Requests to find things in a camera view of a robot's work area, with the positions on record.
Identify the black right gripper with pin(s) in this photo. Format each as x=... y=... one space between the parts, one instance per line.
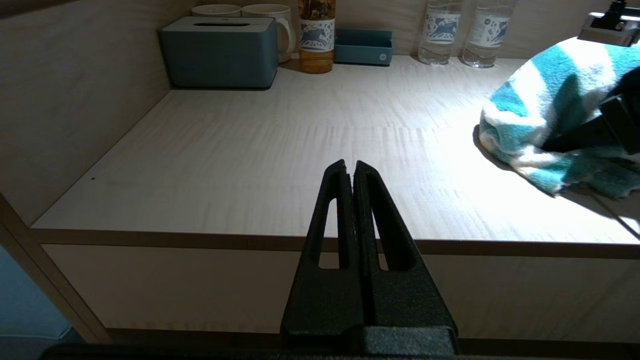
x=630 y=115

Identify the white ceramic mug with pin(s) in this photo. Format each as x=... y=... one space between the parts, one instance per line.
x=215 y=10
x=282 y=30

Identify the grey-blue tissue box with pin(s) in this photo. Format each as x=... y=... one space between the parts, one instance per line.
x=220 y=55

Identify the small blue plastic tray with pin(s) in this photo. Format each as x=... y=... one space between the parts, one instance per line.
x=362 y=50

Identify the light wood desk front panel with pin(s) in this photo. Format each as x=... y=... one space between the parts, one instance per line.
x=175 y=285

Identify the clear water bottle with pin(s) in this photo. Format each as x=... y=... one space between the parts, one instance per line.
x=440 y=35
x=485 y=37

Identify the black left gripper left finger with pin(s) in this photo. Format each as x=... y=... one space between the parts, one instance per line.
x=325 y=300

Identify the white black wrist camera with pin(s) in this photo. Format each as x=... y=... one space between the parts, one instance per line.
x=610 y=27

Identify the amber tea plastic bottle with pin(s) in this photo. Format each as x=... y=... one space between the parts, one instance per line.
x=316 y=45

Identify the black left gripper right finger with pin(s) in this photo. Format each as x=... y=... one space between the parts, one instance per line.
x=400 y=300

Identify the teal white striped towel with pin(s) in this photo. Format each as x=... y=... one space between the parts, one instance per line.
x=530 y=100

